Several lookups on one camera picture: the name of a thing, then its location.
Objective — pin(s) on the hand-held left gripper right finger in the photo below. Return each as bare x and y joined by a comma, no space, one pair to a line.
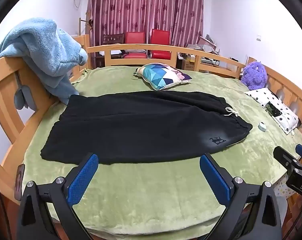
214,177

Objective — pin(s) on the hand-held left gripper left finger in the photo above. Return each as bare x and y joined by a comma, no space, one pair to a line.
82,177

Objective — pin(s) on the black pants with white stripe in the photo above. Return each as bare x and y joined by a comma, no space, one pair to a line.
141,125

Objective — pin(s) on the star print bed sheet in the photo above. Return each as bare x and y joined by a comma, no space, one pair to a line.
282,188

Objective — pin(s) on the small pale blue gadget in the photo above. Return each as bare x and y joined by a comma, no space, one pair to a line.
262,126

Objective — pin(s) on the white floral pillow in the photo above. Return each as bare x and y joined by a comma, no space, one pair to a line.
288,116

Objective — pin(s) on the green fleece blanket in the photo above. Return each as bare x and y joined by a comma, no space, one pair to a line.
146,192

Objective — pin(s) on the purple plush toy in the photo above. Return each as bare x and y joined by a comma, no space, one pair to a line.
254,76

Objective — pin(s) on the geometric print pillow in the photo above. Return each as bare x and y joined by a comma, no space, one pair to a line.
161,76

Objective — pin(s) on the pile of cardboard boxes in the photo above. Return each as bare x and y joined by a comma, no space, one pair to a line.
203,46

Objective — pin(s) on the light blue fluffy towel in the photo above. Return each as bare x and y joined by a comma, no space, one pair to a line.
41,50

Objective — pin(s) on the dark wooden chair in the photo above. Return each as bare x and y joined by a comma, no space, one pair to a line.
113,39

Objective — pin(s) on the red chair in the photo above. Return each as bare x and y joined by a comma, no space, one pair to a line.
160,38
135,38

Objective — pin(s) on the wooden coat stand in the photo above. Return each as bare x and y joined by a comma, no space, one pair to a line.
87,22

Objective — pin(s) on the maroon patterned curtain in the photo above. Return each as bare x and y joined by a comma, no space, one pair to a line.
146,7

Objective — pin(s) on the wooden bed frame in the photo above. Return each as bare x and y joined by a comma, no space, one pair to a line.
6,85

